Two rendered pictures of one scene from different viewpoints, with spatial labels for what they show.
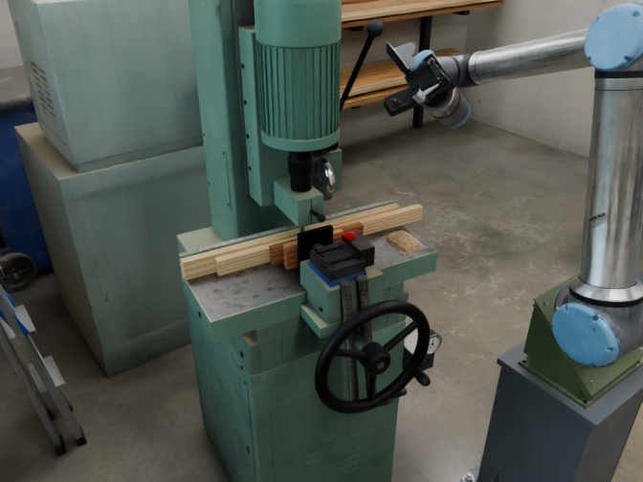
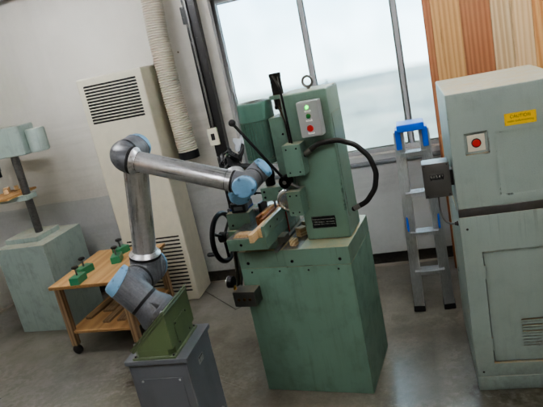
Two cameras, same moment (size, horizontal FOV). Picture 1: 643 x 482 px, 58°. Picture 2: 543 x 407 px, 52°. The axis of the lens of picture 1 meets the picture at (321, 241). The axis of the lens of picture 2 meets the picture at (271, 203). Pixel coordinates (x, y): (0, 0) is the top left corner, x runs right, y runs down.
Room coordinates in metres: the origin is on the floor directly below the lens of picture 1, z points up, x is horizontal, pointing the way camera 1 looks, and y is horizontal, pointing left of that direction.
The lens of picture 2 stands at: (3.42, -1.67, 1.73)
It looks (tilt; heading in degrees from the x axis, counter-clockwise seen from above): 15 degrees down; 142
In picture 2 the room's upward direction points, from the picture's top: 12 degrees counter-clockwise
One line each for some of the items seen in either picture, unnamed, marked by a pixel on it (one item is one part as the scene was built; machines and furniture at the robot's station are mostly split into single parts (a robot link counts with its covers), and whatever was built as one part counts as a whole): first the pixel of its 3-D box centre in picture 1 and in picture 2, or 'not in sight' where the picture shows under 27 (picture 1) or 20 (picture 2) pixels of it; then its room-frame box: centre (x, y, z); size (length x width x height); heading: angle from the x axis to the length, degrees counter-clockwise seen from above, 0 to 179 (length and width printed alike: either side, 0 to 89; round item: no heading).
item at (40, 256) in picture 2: not in sight; (38, 225); (-1.05, -0.49, 0.79); 0.62 x 0.48 x 1.58; 34
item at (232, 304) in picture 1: (322, 281); (260, 223); (1.15, 0.00, 0.87); 0.61 x 0.30 x 0.06; 118
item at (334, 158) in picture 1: (321, 168); (297, 201); (1.49, 0.00, 1.02); 0.09 x 0.07 x 0.12; 118
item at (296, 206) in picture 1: (299, 202); (276, 193); (1.27, 0.06, 1.03); 0.14 x 0.07 x 0.09; 28
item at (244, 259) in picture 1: (326, 237); (272, 217); (1.28, -0.01, 0.92); 0.59 x 0.02 x 0.04; 118
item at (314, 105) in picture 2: not in sight; (310, 118); (1.60, 0.08, 1.40); 0.10 x 0.06 x 0.16; 28
